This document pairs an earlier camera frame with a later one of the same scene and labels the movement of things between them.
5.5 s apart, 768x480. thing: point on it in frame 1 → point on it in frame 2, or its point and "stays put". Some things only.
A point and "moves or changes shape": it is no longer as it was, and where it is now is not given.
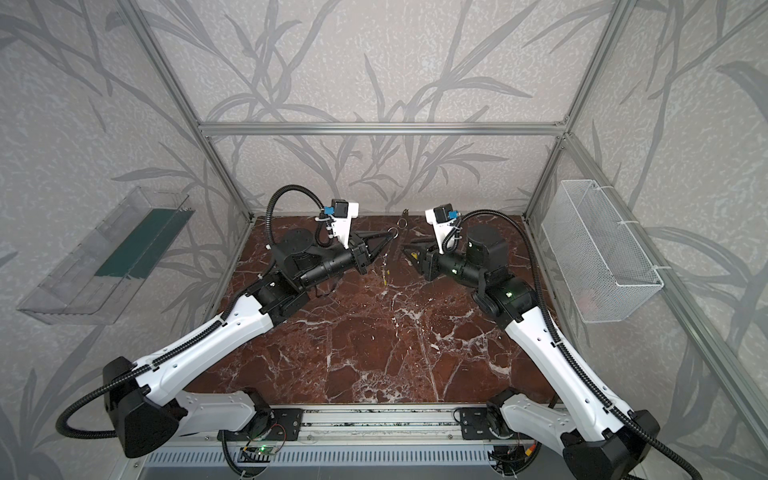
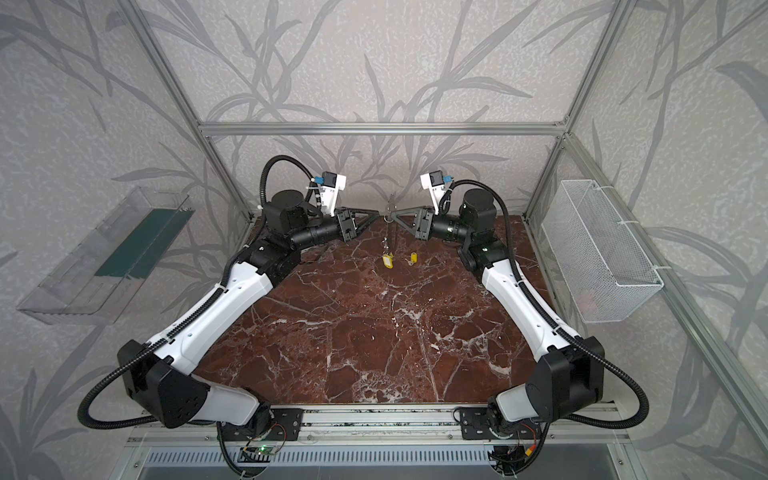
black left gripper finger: (368, 234) → (352, 211)
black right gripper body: (426, 262) → (423, 223)
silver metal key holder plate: (402, 224) moves or changes shape
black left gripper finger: (380, 247) → (363, 226)
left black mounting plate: (273, 424) stays put
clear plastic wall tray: (97, 280) stays put
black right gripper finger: (417, 255) → (394, 216)
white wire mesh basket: (605, 269) stays put
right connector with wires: (512, 458) stays put
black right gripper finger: (423, 242) → (394, 213)
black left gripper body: (360, 256) → (346, 224)
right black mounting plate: (475, 426) stays put
